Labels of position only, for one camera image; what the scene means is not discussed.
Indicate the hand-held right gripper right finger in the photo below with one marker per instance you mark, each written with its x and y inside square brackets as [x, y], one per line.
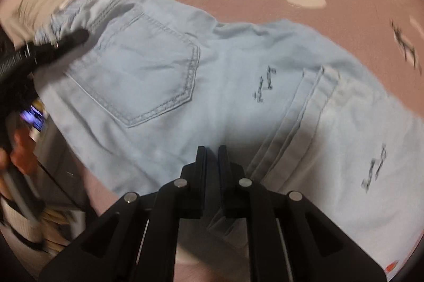
[225, 176]

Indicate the person's left hand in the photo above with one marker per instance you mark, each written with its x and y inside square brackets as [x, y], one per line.
[25, 149]

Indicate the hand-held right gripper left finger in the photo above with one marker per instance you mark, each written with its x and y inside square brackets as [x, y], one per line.
[198, 176]

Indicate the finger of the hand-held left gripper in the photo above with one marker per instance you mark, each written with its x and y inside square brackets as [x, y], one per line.
[66, 41]

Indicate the light blue strawberry pants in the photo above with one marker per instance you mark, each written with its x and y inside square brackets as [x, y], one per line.
[232, 70]

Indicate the device with lit screen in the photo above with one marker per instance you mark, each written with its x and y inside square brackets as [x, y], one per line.
[33, 116]

